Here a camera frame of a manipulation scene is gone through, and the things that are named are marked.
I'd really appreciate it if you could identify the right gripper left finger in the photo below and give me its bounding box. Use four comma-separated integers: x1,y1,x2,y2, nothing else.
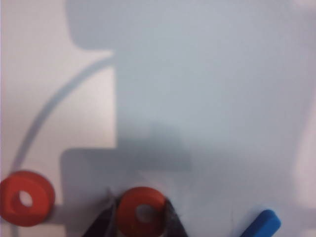
83,189,119,237

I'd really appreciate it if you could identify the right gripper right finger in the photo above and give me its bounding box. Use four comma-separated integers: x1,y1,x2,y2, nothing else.
161,197,190,237

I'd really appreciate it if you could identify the red letter c magnet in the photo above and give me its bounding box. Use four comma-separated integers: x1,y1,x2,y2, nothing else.
115,186,167,237

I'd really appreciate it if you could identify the blue letter l magnet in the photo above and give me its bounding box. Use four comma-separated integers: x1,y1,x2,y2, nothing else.
240,209,282,237

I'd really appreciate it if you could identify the red letter o magnet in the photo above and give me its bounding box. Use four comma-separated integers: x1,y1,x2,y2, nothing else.
0,170,56,228

